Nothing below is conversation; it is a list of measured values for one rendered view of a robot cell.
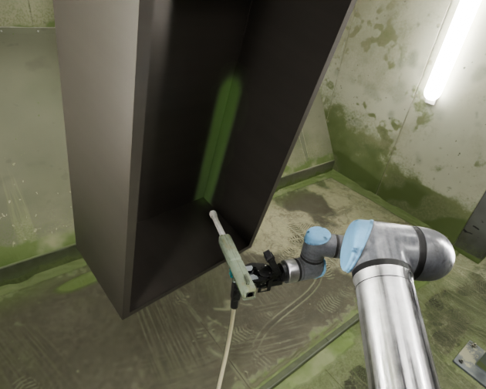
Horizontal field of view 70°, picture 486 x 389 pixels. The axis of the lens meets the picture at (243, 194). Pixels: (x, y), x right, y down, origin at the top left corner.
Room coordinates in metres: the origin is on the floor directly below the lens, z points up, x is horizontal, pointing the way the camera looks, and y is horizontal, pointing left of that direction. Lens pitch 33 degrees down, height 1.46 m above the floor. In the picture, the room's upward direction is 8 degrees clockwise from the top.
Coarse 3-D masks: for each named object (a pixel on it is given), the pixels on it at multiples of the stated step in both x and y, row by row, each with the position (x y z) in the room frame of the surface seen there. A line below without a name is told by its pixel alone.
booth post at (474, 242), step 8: (480, 208) 1.91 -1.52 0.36; (472, 216) 1.93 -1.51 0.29; (480, 216) 1.90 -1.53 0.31; (472, 224) 1.91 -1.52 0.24; (480, 224) 1.88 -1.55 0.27; (464, 232) 1.92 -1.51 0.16; (472, 232) 1.89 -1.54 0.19; (480, 232) 1.86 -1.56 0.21; (464, 240) 1.90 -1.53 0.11; (472, 240) 1.87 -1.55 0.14; (480, 240) 1.85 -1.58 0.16; (456, 248) 1.92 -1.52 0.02; (464, 248) 1.88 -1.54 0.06; (472, 248) 1.86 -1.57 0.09; (480, 248) 1.83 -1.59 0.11; (472, 256) 1.84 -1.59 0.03; (480, 256) 1.81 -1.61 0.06
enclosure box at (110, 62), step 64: (64, 0) 0.77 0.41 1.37; (128, 0) 0.59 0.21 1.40; (192, 0) 1.08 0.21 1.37; (256, 0) 1.24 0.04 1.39; (320, 0) 1.08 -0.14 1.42; (64, 64) 0.81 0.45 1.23; (128, 64) 0.60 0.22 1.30; (192, 64) 1.13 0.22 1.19; (256, 64) 1.22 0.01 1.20; (320, 64) 1.05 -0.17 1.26; (128, 128) 0.61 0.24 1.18; (192, 128) 1.20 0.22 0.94; (256, 128) 1.19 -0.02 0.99; (128, 192) 0.62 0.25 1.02; (192, 192) 1.30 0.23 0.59; (256, 192) 1.15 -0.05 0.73; (128, 256) 0.66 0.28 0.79; (192, 256) 1.01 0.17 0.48
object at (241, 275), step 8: (216, 216) 1.19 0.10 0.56; (216, 224) 1.14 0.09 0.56; (224, 232) 1.09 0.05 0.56; (224, 240) 1.02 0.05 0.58; (232, 240) 1.04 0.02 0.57; (224, 248) 0.98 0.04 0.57; (232, 248) 0.98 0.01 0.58; (224, 256) 0.98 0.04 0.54; (232, 256) 0.94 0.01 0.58; (240, 256) 0.95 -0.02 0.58; (232, 264) 0.90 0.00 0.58; (240, 264) 0.90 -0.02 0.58; (232, 272) 0.88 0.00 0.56; (240, 272) 0.86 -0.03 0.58; (232, 280) 0.87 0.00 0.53; (240, 280) 0.82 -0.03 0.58; (248, 280) 0.81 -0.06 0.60; (232, 288) 0.88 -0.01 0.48; (240, 288) 0.80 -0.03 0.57; (248, 288) 0.79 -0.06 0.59; (232, 296) 0.87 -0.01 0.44; (240, 296) 0.88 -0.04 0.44; (232, 304) 0.87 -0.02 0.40
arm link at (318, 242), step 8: (312, 232) 1.02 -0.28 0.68; (320, 232) 1.02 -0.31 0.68; (328, 232) 1.03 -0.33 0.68; (304, 240) 1.02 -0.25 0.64; (312, 240) 0.99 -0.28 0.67; (320, 240) 0.98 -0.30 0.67; (328, 240) 0.99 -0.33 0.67; (336, 240) 1.01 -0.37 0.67; (304, 248) 1.00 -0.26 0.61; (312, 248) 0.98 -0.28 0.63; (320, 248) 0.98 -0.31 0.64; (328, 248) 0.98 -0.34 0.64; (304, 256) 0.99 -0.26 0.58; (312, 256) 0.98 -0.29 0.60; (320, 256) 0.98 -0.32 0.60; (328, 256) 0.98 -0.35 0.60; (312, 264) 0.97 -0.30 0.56
